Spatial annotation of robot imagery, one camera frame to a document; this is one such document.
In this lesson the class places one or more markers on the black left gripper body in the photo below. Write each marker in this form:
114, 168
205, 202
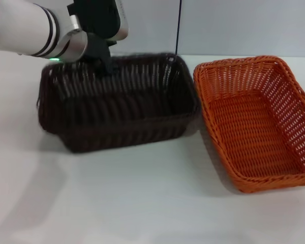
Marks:
97, 48

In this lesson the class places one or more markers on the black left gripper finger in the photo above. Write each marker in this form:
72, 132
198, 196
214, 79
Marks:
108, 68

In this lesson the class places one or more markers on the dark brown wicker basket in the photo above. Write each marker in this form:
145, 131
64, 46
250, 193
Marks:
122, 119

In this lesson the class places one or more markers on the orange wicker basket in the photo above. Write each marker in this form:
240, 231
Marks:
251, 132

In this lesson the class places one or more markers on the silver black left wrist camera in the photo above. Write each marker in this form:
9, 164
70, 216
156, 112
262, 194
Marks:
101, 17

